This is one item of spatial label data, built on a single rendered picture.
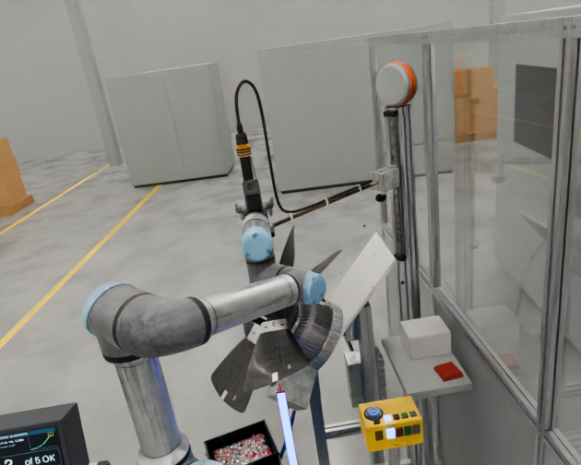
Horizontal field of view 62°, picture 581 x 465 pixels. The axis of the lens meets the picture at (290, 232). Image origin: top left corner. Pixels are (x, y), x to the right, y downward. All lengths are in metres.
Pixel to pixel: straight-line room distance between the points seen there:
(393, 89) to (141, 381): 1.35
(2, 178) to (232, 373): 8.13
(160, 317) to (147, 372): 0.18
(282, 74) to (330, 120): 0.91
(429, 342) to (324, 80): 5.39
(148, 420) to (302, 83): 6.19
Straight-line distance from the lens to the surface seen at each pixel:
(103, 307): 0.98
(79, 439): 1.57
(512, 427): 1.82
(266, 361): 1.57
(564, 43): 1.21
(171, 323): 0.90
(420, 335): 1.98
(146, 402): 1.09
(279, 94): 7.01
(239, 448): 1.79
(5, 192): 9.64
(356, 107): 7.06
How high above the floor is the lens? 2.08
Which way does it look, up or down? 21 degrees down
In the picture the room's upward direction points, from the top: 8 degrees counter-clockwise
